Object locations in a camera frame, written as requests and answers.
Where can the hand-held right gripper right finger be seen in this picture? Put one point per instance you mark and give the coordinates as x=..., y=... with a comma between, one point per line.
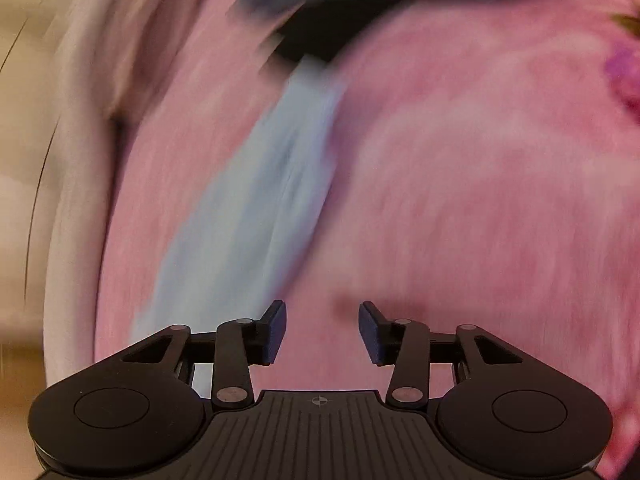
x=371, y=332

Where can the grey striped duvet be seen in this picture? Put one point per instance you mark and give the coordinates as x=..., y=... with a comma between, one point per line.
x=80, y=160

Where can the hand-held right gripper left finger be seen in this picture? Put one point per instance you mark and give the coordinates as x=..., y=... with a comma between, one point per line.
x=274, y=332

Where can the light blue sweater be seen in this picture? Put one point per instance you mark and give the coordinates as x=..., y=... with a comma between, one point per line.
x=250, y=200

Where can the cream wardrobe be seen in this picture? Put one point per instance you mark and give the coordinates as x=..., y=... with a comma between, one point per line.
x=20, y=110

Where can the pink floral bed sheet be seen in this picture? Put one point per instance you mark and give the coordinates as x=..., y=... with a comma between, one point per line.
x=475, y=185

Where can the black garment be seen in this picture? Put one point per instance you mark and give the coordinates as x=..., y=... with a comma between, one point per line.
x=325, y=30

